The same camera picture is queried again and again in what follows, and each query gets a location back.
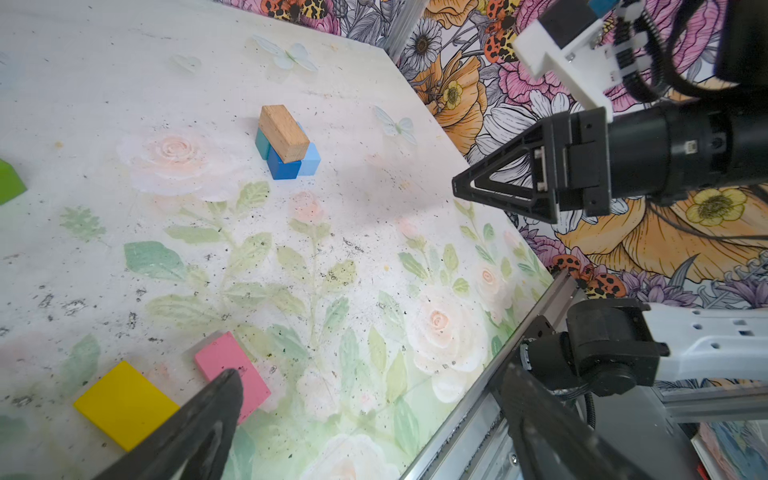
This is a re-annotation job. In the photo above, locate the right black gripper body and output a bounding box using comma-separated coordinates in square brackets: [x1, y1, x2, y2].
[552, 108, 612, 217]

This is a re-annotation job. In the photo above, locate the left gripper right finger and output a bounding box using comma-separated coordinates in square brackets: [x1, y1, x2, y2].
[502, 365, 650, 480]

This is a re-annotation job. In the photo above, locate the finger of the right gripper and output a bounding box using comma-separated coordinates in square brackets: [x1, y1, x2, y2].
[452, 118, 558, 223]

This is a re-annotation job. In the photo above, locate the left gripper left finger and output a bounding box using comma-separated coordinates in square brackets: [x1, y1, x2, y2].
[97, 369, 243, 479]

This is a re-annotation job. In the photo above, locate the yellow rectangular wood block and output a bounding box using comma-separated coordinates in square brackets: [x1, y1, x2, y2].
[73, 361, 179, 452]

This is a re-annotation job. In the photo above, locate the pink rectangular wood block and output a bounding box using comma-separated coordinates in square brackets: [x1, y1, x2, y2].
[193, 331, 272, 426]

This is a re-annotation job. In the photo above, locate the natural wood rectangular block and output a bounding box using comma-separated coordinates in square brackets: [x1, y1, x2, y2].
[259, 105, 310, 163]

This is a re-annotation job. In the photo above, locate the dark blue wood cube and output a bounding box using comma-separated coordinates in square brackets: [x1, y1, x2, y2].
[266, 147, 302, 180]

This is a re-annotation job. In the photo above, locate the teal wood cube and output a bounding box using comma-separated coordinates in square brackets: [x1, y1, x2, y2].
[255, 129, 271, 160]

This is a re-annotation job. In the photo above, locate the green rectangular wood block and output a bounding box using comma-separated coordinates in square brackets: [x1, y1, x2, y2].
[0, 160, 27, 205]

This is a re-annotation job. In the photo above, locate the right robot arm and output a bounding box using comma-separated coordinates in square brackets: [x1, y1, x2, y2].
[452, 1, 767, 396]

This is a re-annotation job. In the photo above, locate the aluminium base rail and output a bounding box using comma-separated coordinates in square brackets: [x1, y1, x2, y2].
[405, 273, 767, 479]

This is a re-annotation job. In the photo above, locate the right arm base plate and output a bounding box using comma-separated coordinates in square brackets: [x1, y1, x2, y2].
[519, 315, 575, 390]

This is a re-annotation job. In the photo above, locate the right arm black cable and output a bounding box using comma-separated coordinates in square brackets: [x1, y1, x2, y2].
[611, 0, 733, 103]

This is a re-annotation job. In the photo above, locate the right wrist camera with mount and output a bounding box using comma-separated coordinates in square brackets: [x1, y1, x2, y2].
[512, 1, 651, 122]

